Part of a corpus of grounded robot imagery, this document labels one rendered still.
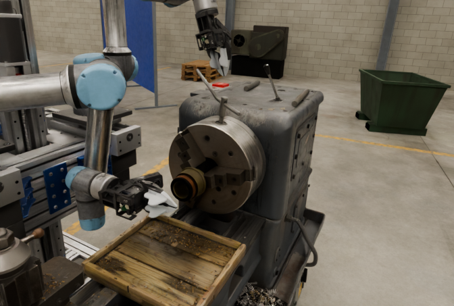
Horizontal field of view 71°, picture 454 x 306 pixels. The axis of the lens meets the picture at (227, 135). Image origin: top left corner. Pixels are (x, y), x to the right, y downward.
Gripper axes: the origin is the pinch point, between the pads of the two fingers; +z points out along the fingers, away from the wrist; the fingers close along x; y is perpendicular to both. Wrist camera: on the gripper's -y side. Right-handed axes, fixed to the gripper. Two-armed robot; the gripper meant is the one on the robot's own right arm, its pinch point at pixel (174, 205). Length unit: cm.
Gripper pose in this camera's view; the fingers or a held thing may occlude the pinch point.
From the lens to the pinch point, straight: 87.1
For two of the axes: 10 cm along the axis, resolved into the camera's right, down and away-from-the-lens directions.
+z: 8.9, 1.8, -4.2
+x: 0.3, -9.4, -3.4
